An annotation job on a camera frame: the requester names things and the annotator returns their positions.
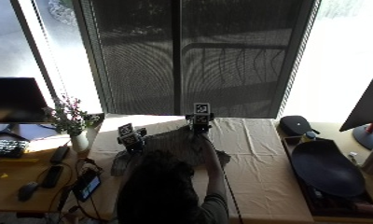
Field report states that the white marker cube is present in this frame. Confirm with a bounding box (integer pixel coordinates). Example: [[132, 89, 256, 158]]
[[194, 102, 213, 126], [118, 122, 143, 147]]

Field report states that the black computer mouse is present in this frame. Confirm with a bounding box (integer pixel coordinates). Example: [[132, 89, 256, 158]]
[[17, 181, 41, 203]]

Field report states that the black remote control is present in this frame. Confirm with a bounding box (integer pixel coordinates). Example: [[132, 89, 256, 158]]
[[49, 145, 71, 165]]

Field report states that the the person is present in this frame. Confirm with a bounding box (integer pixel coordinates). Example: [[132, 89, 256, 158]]
[[116, 133, 232, 224]]

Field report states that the black phone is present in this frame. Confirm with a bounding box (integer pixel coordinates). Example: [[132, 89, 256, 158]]
[[41, 164, 66, 189]]

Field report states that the black keyboard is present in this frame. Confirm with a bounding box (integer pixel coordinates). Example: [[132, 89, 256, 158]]
[[0, 138, 31, 159]]

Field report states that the grey tilted monitor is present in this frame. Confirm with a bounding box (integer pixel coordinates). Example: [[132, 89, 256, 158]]
[[339, 75, 373, 133]]

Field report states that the pink flower bunch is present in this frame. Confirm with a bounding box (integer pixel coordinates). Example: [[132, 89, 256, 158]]
[[43, 94, 103, 137]]

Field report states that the thin black glove cable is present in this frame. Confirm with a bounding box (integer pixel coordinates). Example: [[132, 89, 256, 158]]
[[221, 161, 244, 224]]

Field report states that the beige tablecloth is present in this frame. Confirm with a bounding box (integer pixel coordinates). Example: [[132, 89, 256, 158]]
[[62, 114, 317, 224]]

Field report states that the blue and red monitor stand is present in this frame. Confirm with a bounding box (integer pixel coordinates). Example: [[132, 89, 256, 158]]
[[352, 121, 373, 151]]

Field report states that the person's right hand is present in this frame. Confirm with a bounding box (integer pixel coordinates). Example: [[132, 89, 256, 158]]
[[184, 113, 216, 135]]

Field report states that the yellow ruler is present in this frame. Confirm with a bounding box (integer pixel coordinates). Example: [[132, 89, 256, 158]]
[[0, 158, 41, 164]]

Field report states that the black zip pouch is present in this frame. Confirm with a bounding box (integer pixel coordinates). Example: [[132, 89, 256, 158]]
[[277, 115, 323, 137]]

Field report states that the person's left hand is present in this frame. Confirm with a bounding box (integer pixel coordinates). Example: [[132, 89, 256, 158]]
[[118, 127, 150, 155]]

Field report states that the dark mesh window blind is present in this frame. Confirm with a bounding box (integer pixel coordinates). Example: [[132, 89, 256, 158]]
[[71, 0, 324, 119]]

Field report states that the white vase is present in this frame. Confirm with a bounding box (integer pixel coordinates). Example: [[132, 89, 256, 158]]
[[69, 130, 91, 154]]

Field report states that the grey knitted cloth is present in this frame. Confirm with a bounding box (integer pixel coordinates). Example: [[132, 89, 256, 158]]
[[110, 124, 233, 177]]

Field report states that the smartphone with lit screen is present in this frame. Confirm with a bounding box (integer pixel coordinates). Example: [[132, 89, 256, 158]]
[[71, 175, 103, 203]]

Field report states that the dark blue oval platter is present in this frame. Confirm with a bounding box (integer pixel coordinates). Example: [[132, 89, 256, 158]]
[[289, 138, 366, 198]]

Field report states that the black computer monitor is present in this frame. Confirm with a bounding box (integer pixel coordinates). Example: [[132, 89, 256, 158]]
[[0, 77, 53, 124]]

